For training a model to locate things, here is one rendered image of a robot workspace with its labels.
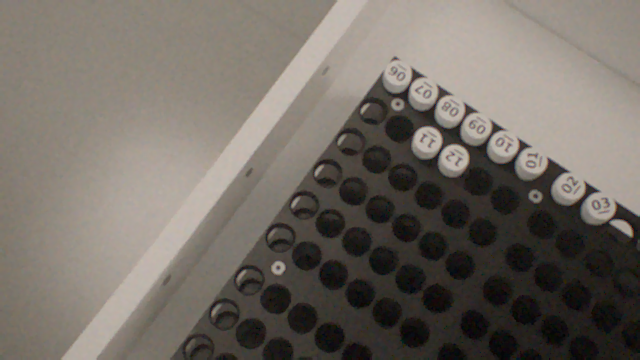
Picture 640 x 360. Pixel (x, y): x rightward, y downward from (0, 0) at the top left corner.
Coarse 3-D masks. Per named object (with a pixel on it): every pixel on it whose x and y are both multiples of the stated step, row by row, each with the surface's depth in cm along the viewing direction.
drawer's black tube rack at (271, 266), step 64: (384, 128) 54; (320, 192) 53; (384, 192) 53; (448, 192) 54; (512, 192) 54; (256, 256) 53; (320, 256) 53; (384, 256) 56; (448, 256) 53; (512, 256) 56; (576, 256) 53; (256, 320) 52; (320, 320) 52; (384, 320) 55; (448, 320) 52; (512, 320) 52; (576, 320) 52
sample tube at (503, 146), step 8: (496, 136) 53; (504, 136) 53; (512, 136) 53; (488, 144) 54; (496, 144) 53; (504, 144) 53; (512, 144) 53; (488, 152) 54; (496, 152) 53; (504, 152) 53; (512, 152) 53; (496, 160) 54; (504, 160) 53
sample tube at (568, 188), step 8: (560, 176) 53; (568, 176) 53; (576, 176) 53; (560, 184) 53; (568, 184) 53; (576, 184) 53; (552, 192) 53; (560, 192) 53; (568, 192) 52; (576, 192) 53; (560, 200) 53; (568, 200) 53; (576, 200) 53; (544, 216) 56
